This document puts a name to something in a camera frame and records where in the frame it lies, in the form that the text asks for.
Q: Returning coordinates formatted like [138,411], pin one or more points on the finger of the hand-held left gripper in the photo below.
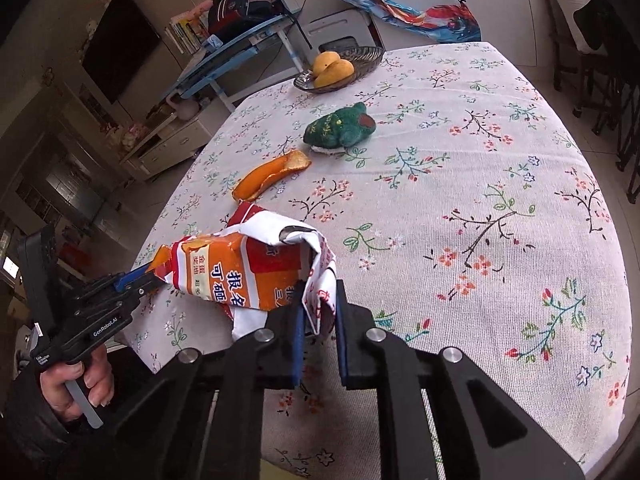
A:
[142,292]
[132,276]

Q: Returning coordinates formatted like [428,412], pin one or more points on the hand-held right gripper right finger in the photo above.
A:
[341,340]

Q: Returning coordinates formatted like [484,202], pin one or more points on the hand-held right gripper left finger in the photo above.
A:
[299,340]

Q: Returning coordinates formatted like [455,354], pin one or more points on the orange red snack bag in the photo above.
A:
[240,270]

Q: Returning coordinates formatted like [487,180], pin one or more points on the person's left hand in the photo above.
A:
[95,375]

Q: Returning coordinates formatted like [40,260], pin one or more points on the dark display cabinet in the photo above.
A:
[50,170]

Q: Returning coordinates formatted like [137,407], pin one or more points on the cream drawer chest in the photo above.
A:
[170,145]

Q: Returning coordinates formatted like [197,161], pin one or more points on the orange peel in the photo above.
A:
[265,175]

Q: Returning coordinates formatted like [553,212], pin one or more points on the beige jug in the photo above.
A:
[184,109]

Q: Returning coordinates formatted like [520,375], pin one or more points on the green plush toy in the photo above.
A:
[335,127]

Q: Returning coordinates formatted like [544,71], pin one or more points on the black television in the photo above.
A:
[120,45]

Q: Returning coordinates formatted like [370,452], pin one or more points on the row of books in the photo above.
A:
[187,35]

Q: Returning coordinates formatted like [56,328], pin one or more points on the blue white study desk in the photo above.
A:
[240,42]

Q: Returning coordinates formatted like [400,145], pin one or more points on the floral white tablecloth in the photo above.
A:
[500,135]

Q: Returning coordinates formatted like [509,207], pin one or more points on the yellow mango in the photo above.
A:
[340,74]
[325,62]

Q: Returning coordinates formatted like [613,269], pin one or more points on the woven metal fruit bowl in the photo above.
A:
[367,57]

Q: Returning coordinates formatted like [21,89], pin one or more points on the black red backpack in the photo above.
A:
[245,5]

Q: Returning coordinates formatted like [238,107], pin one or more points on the white air purifier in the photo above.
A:
[340,22]

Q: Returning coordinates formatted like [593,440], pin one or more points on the black folding chairs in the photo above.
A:
[615,85]

